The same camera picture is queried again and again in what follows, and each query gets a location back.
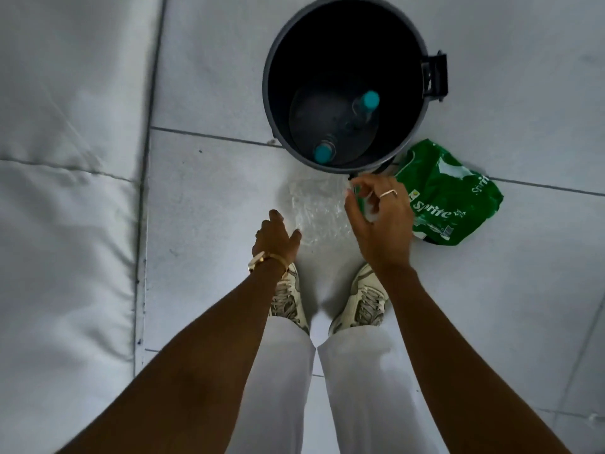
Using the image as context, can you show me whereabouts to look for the green plastic wrapper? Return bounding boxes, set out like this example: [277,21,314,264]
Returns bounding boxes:
[394,139,504,247]

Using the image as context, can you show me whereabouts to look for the person's left hand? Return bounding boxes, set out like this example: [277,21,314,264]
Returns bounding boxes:
[251,210,303,270]

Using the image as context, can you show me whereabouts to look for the gold wrist watch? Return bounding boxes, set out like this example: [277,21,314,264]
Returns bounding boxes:
[248,251,290,280]

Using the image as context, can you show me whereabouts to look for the clear plastic wrap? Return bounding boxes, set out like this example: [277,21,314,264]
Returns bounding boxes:
[288,177,361,247]

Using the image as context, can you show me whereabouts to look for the clear bottle with teal cap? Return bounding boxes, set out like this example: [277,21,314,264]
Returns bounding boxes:
[351,90,381,124]
[313,137,338,165]

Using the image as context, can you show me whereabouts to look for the white trousers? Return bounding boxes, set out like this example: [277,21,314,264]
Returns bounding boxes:
[226,317,451,454]

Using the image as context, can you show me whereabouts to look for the beige left sneaker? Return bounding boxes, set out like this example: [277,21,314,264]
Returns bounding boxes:
[268,263,311,335]

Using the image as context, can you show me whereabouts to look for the dark grey round trash bin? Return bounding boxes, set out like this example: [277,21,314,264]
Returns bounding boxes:
[262,0,449,175]

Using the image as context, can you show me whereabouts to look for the person's right hand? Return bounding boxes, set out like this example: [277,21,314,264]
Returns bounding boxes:
[343,173,417,276]

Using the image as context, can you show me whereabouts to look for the person's right forearm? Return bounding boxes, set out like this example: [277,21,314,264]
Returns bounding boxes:
[377,265,573,454]

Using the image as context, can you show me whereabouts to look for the beige right sneaker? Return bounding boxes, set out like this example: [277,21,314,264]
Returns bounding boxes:
[329,263,391,335]

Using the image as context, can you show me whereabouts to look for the beige sneaker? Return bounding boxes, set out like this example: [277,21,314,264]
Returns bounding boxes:
[268,263,311,335]
[329,263,391,335]

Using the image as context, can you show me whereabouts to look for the person's left forearm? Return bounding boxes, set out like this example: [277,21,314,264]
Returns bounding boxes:
[56,260,289,454]

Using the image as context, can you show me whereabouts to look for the white padded mattress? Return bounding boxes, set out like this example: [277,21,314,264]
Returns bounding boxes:
[0,0,167,454]

